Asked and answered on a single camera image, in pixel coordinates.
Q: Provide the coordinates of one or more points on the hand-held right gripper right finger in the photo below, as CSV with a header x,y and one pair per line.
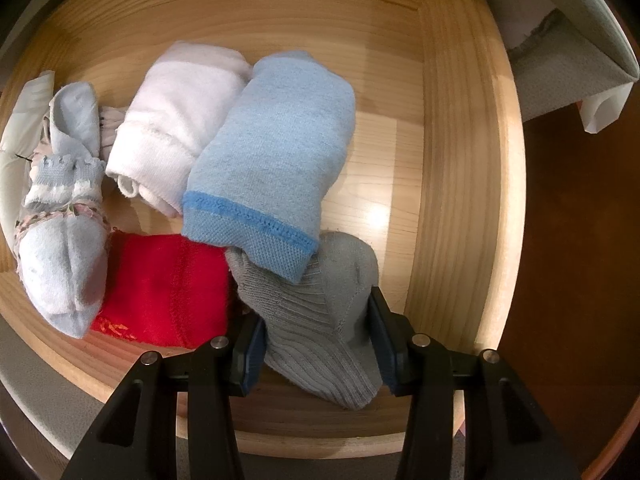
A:
x,y
385,342

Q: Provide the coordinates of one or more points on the white cloth bundle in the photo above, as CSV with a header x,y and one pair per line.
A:
x,y
20,120

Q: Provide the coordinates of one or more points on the white patterned cover sheet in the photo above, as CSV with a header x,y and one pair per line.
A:
x,y
600,110

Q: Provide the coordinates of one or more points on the light blue banded sock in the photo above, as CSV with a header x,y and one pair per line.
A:
x,y
270,150

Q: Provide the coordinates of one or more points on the pale blue frilled socks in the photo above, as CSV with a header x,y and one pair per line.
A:
x,y
55,260

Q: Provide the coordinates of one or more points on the wooden drawer with grey front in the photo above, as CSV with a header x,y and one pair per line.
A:
x,y
400,160

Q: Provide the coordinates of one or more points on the white sock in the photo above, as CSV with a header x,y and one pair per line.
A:
x,y
165,125

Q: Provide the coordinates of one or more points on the red folded underwear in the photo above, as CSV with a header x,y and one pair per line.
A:
x,y
165,290

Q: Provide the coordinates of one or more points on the grey ribbed sock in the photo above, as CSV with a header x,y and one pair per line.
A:
x,y
320,340

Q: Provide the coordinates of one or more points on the grey striped cloth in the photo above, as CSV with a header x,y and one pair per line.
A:
x,y
111,130

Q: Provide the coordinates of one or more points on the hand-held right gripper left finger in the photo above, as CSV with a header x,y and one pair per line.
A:
x,y
250,355

